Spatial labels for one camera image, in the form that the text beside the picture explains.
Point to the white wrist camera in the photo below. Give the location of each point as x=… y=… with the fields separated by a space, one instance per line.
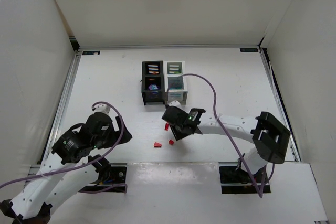
x=174 y=103
x=101 y=108

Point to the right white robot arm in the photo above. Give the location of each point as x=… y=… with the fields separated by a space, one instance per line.
x=268 y=135

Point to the black slotted container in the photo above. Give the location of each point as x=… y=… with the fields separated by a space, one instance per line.
x=152 y=73

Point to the red curved lego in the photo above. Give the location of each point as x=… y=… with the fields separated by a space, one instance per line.
x=157 y=145

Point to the right blue label sticker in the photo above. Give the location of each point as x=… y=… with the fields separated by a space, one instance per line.
x=249 y=50

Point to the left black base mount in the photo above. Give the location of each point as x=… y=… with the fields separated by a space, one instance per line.
x=110 y=179

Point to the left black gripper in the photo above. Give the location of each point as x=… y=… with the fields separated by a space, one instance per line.
x=118 y=133

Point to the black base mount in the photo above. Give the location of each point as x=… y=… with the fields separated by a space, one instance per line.
x=236 y=181
x=110 y=179

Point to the white slotted container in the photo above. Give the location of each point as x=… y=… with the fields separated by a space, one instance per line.
x=175 y=84

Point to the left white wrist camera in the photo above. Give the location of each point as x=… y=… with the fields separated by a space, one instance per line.
x=101 y=108

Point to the left aluminium frame rail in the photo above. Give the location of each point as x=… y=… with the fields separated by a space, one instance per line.
x=62 y=107

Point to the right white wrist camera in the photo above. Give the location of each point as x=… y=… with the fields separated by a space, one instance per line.
x=174 y=103

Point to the purple lotus flower lego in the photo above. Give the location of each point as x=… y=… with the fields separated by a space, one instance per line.
x=153 y=87

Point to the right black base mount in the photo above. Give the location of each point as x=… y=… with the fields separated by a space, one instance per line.
x=236 y=181

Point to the right aluminium frame rail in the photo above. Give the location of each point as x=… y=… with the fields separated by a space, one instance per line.
x=279 y=100

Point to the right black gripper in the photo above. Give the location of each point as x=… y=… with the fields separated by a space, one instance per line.
x=172 y=115

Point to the aluminium frame rail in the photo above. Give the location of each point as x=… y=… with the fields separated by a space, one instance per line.
x=279 y=100
x=62 y=107

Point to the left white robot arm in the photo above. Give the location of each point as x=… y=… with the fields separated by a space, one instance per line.
x=69 y=168

